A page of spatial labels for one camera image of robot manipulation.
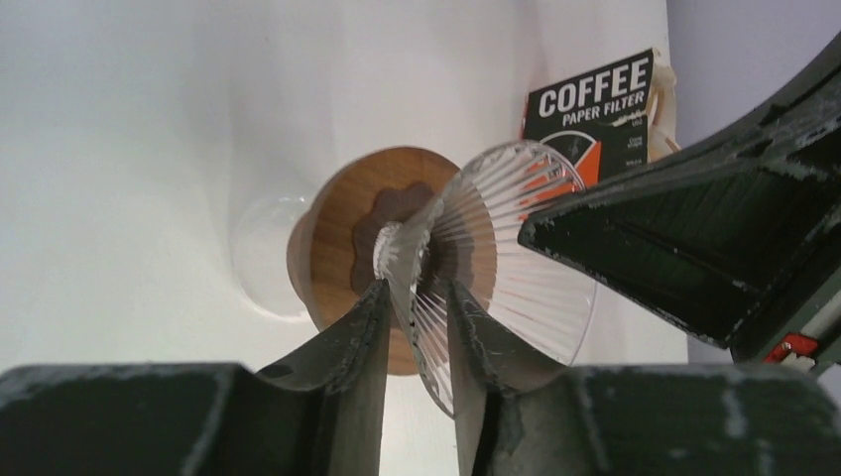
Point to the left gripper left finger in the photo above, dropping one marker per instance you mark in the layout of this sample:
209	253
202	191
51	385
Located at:
316	411

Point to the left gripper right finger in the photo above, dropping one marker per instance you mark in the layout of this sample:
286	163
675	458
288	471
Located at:
518	412

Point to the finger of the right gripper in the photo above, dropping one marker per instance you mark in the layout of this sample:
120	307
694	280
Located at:
734	240

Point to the clear glass ribbed dripper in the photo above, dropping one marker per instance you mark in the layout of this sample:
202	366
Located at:
468	232

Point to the glass carafe with wooden collar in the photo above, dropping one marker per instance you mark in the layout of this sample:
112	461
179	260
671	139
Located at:
258	244

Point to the orange coffee filter box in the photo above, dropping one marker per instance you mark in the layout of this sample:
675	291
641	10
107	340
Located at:
603	122

